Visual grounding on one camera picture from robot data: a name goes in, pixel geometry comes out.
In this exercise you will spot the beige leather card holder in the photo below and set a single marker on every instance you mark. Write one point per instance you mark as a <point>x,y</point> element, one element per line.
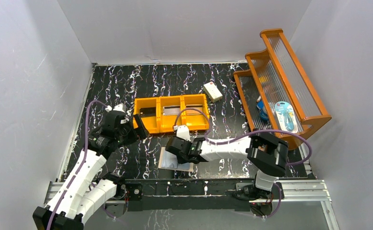
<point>168,161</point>

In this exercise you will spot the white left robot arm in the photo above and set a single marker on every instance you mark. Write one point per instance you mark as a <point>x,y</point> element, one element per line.
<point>78,198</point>

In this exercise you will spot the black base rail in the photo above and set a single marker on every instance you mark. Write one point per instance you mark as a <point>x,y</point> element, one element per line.
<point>200,194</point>

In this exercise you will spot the yellow bin right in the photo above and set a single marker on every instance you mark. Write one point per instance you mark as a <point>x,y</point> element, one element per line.
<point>196,117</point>

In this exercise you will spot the yellow bin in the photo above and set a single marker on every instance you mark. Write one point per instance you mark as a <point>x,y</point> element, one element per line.
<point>151,124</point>
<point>196,117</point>
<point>167,122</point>

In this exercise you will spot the yellow bin middle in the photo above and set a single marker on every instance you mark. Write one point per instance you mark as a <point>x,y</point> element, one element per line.
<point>167,122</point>

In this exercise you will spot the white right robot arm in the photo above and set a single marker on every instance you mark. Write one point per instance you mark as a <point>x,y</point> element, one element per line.
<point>267,152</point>

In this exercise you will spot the yellow bin left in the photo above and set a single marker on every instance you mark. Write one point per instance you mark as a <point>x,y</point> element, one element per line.
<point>151,124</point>

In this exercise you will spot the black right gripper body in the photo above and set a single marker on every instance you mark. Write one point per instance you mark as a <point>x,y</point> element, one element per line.
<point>180,148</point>

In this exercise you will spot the black VIP card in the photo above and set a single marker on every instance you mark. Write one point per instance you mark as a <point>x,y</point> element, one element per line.
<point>148,112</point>

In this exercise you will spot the blue packaged item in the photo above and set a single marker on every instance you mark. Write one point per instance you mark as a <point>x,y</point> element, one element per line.
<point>286,116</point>

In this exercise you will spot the small white box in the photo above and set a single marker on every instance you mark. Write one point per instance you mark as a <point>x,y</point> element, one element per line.
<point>212,91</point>

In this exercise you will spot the blue item on shelf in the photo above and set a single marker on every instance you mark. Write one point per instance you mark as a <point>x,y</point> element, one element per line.
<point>262,110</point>

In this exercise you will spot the silver card in bin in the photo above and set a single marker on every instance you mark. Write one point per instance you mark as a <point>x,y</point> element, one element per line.
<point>194,109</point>

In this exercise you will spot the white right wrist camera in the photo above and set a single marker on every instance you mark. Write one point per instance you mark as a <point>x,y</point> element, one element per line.
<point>182,132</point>

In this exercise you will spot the orange wooden display shelf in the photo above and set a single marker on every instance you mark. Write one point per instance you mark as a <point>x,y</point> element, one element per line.
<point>276,74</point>

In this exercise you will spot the white card stack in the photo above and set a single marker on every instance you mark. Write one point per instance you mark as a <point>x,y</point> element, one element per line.
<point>171,110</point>

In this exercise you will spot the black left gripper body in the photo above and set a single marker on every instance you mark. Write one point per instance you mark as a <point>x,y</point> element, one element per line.
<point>135,127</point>

